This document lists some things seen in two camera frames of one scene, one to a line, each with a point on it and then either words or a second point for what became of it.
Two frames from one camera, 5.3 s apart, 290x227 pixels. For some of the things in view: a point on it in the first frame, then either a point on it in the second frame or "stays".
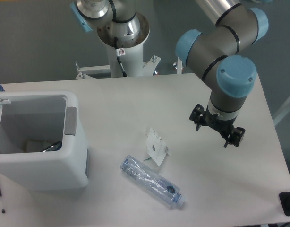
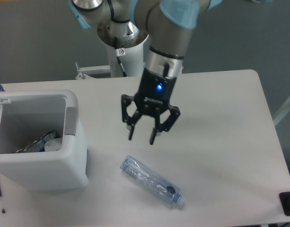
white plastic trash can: x=22 y=116 stays
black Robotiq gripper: x=200 y=117 to x=154 y=93
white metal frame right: x=288 y=107 stays
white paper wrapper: x=157 y=150 to x=53 y=145
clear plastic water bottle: x=152 y=180 stays
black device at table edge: x=288 y=201 stays
